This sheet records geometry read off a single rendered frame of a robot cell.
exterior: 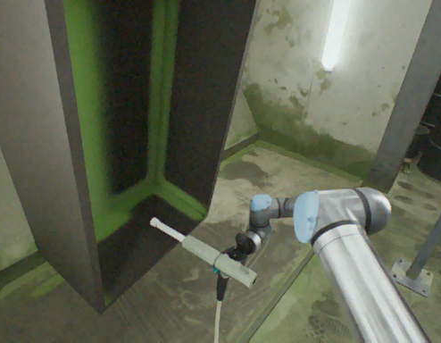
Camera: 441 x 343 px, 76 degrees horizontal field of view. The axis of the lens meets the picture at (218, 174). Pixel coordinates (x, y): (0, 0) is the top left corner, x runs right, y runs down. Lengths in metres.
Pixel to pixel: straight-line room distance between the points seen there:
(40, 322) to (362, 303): 1.46
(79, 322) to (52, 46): 1.35
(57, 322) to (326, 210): 1.37
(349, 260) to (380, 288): 0.07
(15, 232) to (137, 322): 0.80
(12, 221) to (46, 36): 1.45
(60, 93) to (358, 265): 0.59
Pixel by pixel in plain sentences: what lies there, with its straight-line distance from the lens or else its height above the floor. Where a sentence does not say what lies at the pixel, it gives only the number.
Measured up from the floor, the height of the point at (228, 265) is 0.56.
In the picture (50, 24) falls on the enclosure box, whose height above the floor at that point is 1.32.
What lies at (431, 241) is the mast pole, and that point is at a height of 0.31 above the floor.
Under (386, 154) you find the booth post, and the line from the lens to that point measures 2.57.
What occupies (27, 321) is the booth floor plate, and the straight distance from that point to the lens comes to 1.75.
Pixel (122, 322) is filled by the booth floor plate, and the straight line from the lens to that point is 1.57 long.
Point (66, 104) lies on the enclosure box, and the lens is 0.53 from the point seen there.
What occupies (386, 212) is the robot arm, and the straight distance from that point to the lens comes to 0.75.
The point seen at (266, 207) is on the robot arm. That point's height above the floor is 0.61.
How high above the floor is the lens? 1.36
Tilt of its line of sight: 33 degrees down
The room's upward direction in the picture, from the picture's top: 2 degrees clockwise
